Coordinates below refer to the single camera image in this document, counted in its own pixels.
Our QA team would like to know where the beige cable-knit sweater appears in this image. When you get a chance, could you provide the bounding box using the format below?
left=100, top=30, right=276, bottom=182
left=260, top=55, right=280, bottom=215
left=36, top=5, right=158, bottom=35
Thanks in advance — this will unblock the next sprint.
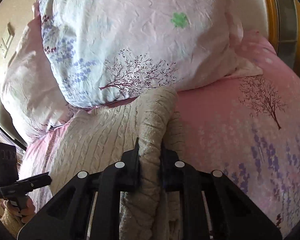
left=50, top=87, right=184, bottom=239

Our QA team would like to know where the pink floral bed sheet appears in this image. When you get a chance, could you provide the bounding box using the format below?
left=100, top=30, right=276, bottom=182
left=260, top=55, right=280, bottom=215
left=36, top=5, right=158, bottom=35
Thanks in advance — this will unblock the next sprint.
left=20, top=31, right=300, bottom=236

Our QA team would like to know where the pale pink floral pillow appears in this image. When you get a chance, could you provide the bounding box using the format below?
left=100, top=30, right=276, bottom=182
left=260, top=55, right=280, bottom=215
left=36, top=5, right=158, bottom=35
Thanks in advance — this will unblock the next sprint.
left=0, top=15, right=76, bottom=143

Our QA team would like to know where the white blue floral pillow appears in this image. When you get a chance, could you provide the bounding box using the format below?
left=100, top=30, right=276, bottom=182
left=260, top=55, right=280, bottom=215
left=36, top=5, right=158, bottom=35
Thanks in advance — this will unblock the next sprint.
left=38, top=0, right=262, bottom=108

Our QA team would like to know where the wooden window frame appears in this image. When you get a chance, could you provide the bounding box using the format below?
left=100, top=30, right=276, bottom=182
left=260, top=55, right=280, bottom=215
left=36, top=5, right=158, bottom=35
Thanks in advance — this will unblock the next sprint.
left=266, top=0, right=300, bottom=77

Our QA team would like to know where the person's left hand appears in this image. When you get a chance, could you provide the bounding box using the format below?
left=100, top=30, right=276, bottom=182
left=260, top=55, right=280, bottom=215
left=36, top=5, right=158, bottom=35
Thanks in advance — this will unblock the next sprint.
left=5, top=196, right=36, bottom=224

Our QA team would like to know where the white wall switch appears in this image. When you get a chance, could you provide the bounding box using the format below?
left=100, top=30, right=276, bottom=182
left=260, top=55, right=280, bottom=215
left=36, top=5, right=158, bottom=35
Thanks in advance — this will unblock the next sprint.
left=0, top=23, right=14, bottom=58

